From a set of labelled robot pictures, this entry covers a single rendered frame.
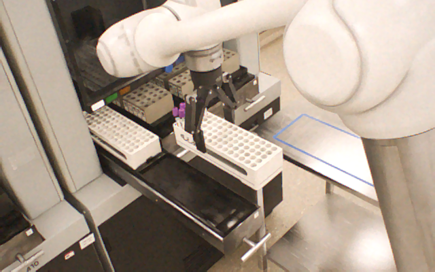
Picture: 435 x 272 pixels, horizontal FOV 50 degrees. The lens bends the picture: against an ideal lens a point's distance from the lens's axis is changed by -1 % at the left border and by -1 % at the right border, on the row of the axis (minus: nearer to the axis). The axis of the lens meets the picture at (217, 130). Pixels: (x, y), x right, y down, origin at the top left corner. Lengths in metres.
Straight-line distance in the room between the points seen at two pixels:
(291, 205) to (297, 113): 0.91
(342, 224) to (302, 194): 0.53
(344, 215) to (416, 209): 1.30
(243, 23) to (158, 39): 0.16
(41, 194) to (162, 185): 0.33
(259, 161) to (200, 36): 0.41
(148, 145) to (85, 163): 0.20
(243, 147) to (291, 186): 1.23
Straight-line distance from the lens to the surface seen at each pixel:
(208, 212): 1.16
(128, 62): 0.89
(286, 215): 2.22
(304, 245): 1.75
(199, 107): 1.12
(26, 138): 1.26
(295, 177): 2.40
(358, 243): 1.78
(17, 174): 1.29
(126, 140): 1.34
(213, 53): 1.04
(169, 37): 0.83
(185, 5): 0.98
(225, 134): 1.18
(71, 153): 1.34
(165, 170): 1.29
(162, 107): 1.45
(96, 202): 1.36
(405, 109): 0.48
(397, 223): 0.58
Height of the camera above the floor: 1.65
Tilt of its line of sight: 37 degrees down
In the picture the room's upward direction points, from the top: 7 degrees counter-clockwise
